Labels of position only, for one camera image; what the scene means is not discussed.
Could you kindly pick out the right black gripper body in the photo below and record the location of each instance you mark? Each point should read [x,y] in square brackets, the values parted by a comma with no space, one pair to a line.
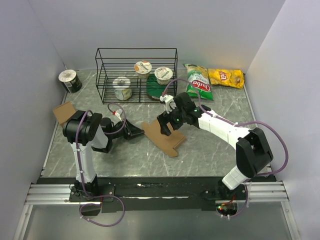
[177,118]

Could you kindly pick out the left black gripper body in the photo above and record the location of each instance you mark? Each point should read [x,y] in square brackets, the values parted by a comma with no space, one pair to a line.
[121,133]

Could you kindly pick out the brown cardboard box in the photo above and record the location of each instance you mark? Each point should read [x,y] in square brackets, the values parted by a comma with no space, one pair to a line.
[167,144]

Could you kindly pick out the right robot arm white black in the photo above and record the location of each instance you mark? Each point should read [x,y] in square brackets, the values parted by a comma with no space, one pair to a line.
[251,146]

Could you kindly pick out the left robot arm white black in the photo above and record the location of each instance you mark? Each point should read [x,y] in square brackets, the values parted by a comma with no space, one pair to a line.
[87,133]

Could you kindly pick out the small folded cardboard box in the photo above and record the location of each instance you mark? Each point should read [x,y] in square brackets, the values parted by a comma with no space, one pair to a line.
[64,112]

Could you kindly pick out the white lidded cup lower shelf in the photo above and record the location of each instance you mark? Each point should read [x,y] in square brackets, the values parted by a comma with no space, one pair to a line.
[122,88]

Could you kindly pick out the yogurt cup beige label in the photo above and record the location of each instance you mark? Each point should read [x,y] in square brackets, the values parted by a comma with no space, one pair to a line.
[163,75]

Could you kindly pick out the green Chuba chips bag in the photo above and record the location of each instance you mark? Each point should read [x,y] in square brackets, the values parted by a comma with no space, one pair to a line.
[198,77]

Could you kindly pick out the yogurt cup orange label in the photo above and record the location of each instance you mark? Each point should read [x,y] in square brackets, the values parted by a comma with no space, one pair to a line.
[143,69]

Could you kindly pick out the yellow Lays chips bag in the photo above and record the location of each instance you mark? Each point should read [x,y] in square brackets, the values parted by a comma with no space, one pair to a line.
[226,77]

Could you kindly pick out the black can white lid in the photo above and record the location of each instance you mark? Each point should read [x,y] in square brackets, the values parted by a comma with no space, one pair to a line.
[70,80]

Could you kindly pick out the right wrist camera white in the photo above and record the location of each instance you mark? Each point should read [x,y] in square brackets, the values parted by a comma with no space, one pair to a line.
[168,101]

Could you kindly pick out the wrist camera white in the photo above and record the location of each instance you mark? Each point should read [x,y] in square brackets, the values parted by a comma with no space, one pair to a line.
[120,114]
[168,101]

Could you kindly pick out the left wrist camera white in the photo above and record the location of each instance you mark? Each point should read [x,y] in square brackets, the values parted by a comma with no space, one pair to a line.
[120,114]

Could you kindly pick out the black wire rack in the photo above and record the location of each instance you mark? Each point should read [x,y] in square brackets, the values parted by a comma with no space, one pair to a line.
[113,62]

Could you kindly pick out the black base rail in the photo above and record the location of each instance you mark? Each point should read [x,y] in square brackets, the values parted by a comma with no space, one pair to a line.
[152,193]

